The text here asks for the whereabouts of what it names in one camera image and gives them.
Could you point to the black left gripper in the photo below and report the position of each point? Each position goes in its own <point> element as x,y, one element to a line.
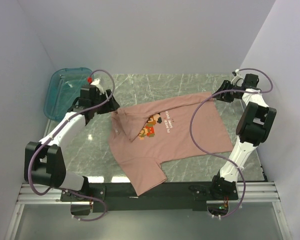
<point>111,105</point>

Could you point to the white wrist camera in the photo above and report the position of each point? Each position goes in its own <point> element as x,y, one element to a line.
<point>237,77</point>
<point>96,82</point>

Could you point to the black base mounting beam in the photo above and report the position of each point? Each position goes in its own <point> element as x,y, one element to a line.
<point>166,196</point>

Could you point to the aluminium frame rail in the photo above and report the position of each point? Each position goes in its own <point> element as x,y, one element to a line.
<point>251,192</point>

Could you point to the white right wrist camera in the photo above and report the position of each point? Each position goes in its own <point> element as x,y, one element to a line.
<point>237,77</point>

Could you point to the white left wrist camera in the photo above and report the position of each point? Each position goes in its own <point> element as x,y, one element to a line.
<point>96,82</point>

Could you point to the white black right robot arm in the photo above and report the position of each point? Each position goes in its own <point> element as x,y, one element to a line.
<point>253,128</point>

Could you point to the pink t shirt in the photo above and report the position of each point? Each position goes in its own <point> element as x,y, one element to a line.
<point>146,135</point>

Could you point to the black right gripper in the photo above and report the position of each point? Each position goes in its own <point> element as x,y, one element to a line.
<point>226,85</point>

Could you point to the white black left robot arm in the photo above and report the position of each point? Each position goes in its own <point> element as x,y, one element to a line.
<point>44,161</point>

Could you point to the teal transparent plastic bin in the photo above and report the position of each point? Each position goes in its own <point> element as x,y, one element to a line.
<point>64,87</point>

